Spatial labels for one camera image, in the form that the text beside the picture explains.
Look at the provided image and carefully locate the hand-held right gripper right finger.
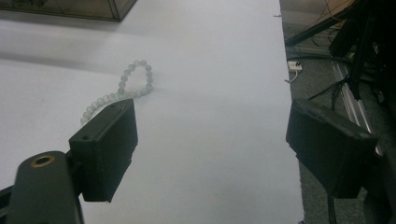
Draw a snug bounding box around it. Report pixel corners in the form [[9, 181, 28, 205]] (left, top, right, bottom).
[[285, 98, 378, 200]]

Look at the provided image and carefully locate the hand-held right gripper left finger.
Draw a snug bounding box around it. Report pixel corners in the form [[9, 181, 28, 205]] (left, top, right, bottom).
[[68, 98, 139, 203]]

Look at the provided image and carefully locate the white bead bracelet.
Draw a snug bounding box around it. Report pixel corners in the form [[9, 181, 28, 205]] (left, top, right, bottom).
[[79, 59, 154, 126]]

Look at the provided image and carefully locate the white power strip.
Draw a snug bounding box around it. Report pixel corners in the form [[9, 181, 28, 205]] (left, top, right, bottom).
[[287, 60, 304, 74]]

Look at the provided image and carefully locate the black metal stand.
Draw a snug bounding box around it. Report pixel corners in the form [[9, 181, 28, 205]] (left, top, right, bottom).
[[284, 0, 396, 101]]

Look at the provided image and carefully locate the clear glass box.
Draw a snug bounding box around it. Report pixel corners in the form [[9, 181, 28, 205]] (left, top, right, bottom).
[[0, 0, 138, 22]]

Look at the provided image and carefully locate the aluminium rail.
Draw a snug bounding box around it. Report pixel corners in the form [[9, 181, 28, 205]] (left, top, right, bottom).
[[332, 60, 383, 157]]

